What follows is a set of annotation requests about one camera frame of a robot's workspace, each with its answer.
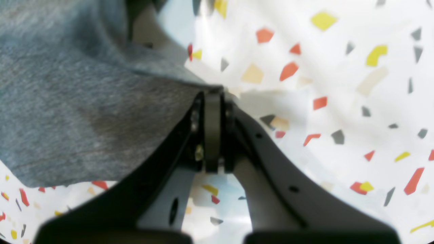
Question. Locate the terrazzo patterned tablecloth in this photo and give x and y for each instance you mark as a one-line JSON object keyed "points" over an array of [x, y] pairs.
{"points": [[344, 88]]}

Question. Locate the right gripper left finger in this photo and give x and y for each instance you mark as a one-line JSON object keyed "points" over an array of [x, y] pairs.
{"points": [[147, 206]]}

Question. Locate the grey t-shirt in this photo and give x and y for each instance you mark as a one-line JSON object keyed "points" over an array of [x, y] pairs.
{"points": [[80, 101]]}

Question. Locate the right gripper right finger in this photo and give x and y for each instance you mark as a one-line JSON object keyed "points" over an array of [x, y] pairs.
{"points": [[285, 206]]}

